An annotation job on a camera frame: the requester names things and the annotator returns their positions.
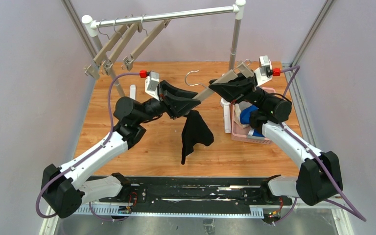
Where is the beige hanger of grey underwear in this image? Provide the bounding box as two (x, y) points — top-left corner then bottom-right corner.
(102, 23), (140, 75)

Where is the beige hanger of blue underwear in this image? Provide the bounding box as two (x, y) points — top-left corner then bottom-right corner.
(122, 20), (171, 71)

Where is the beige hanger of black underwear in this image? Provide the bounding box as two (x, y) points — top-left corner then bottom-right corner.
(193, 59), (256, 103)

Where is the white clothes rack frame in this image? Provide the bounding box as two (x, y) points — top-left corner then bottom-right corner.
(81, 0), (246, 148)

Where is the empty beige clip hanger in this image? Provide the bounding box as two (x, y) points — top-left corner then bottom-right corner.
(81, 15), (129, 80)

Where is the blue white underwear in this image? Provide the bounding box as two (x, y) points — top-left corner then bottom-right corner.
(239, 105), (264, 138)

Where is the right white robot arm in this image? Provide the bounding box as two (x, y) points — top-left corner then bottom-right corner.
(209, 76), (343, 206)

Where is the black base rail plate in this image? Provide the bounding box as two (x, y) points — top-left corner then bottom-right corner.
(99, 177), (293, 215)

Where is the pink plastic basket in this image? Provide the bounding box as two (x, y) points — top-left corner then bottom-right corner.
(231, 87), (277, 145)

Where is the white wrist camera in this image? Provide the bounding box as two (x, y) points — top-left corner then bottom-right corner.
(254, 55), (281, 86)
(139, 70), (160, 100)

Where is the black underwear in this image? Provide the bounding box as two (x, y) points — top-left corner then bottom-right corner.
(181, 110), (214, 165)

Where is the grey beige underwear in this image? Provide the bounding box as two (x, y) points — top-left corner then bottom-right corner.
(233, 104), (249, 129)

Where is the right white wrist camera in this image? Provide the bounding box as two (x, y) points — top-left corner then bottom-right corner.
(254, 55), (281, 86)

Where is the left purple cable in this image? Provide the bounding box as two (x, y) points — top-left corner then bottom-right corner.
(35, 71), (143, 223)

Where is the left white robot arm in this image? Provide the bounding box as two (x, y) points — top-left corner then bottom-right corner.
(36, 76), (205, 218)

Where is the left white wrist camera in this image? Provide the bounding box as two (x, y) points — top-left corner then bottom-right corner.
(139, 70), (160, 100)

